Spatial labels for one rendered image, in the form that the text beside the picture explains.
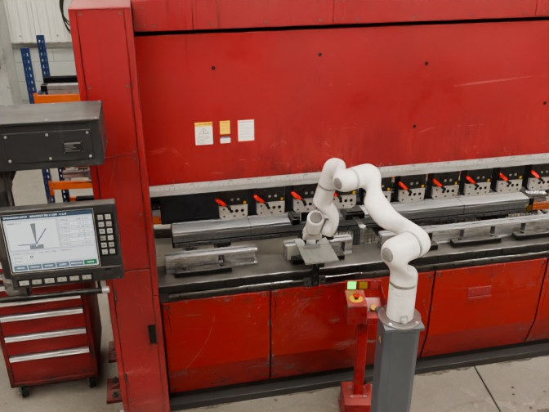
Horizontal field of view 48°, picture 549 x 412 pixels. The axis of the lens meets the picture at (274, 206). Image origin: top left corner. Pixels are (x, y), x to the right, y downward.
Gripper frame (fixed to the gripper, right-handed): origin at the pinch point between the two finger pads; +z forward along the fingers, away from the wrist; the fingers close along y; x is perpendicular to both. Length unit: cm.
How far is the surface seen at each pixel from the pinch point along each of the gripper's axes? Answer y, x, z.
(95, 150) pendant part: 92, 0, -103
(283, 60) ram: 15, -65, -72
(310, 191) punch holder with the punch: 0.2, -21.5, -16.4
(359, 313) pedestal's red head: -24.2, 39.7, 5.3
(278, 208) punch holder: 17.8, -13.9, -12.6
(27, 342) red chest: 161, 43, 43
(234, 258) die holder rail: 42.0, 6.8, 8.5
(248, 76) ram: 32, -58, -69
